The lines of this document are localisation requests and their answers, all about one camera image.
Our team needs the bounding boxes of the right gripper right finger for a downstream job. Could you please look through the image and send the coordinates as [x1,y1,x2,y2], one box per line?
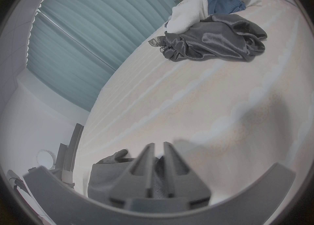
[163,142,212,206]

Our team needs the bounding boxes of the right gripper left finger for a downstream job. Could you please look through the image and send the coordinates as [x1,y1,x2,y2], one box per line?
[109,143,156,210]

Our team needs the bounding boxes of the black T-shirt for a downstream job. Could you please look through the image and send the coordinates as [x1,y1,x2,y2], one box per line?
[87,149,172,199]

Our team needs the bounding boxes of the bed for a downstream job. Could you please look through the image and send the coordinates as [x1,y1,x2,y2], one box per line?
[74,0,312,207]

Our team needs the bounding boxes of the black chest of drawers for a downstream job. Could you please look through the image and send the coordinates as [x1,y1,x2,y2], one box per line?
[57,123,84,171]

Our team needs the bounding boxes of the blue-green curtain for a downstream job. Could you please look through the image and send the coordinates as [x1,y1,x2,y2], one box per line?
[40,0,182,72]
[26,13,116,113]

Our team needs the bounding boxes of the black satin garment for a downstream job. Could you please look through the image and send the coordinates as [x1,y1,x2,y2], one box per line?
[148,14,268,62]

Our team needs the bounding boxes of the white garment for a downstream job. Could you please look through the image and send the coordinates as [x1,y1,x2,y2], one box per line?
[167,0,209,34]

